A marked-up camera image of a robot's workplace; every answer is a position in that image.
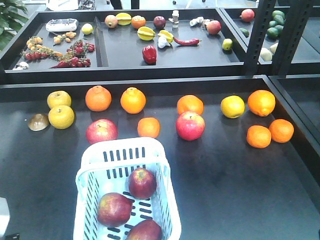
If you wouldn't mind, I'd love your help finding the red bell pepper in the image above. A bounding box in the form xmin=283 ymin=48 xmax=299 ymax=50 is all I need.
xmin=142 ymin=45 xmax=157 ymax=65

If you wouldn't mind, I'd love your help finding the white garlic bulb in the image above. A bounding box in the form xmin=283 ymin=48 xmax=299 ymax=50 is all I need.
xmin=157 ymin=36 xmax=171 ymax=49

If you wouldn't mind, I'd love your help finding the red chili pepper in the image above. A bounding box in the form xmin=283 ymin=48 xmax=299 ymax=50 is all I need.
xmin=173 ymin=37 xmax=201 ymax=46

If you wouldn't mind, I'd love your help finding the yellow pear front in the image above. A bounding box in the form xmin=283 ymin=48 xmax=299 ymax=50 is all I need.
xmin=48 ymin=105 xmax=75 ymax=130

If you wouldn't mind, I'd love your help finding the yellow round citrus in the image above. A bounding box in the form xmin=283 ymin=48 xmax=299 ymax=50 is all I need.
xmin=220 ymin=95 xmax=246 ymax=119

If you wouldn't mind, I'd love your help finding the small orange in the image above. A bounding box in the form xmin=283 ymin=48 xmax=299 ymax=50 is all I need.
xmin=268 ymin=119 xmax=295 ymax=143
xmin=246 ymin=125 xmax=272 ymax=149
xmin=137 ymin=117 xmax=161 ymax=138

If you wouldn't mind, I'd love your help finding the yellow pear rear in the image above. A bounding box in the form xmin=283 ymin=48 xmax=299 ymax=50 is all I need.
xmin=47 ymin=90 xmax=72 ymax=109

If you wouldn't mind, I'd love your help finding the small orange left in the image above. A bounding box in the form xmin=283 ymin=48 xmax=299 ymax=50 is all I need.
xmin=246 ymin=125 xmax=272 ymax=149

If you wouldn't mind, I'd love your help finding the small orange right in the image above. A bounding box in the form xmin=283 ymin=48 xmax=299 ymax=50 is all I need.
xmin=268 ymin=119 xmax=295 ymax=143

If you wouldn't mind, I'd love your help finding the red apple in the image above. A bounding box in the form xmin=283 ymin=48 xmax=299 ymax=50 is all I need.
xmin=128 ymin=167 xmax=157 ymax=200
xmin=97 ymin=192 xmax=133 ymax=227
xmin=175 ymin=111 xmax=205 ymax=141
xmin=126 ymin=219 xmax=163 ymax=240
xmin=85 ymin=119 xmax=118 ymax=144

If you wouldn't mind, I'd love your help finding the large orange with nub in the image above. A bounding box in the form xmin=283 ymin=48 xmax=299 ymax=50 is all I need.
xmin=120 ymin=87 xmax=147 ymax=114

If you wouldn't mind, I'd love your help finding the orange behind apple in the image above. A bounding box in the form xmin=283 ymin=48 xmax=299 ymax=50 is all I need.
xmin=177 ymin=94 xmax=204 ymax=115

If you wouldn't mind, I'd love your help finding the light blue plastic basket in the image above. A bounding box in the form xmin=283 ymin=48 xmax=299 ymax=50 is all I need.
xmin=73 ymin=137 xmax=182 ymax=240

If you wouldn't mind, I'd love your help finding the white electronic scale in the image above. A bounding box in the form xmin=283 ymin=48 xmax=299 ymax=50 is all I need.
xmin=45 ymin=18 xmax=79 ymax=32

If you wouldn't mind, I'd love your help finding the small orange centre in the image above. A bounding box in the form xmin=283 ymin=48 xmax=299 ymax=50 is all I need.
xmin=137 ymin=117 xmax=161 ymax=138

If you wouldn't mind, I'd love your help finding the red apple behind basket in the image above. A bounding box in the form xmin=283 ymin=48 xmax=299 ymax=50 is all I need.
xmin=85 ymin=119 xmax=118 ymax=144

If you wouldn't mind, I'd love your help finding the large dimpled orange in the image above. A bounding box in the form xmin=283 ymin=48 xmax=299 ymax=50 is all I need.
xmin=85 ymin=85 xmax=112 ymax=112

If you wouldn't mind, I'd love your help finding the yellow pear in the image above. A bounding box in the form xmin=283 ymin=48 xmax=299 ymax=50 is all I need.
xmin=48 ymin=105 xmax=75 ymax=130
xmin=47 ymin=90 xmax=72 ymax=109

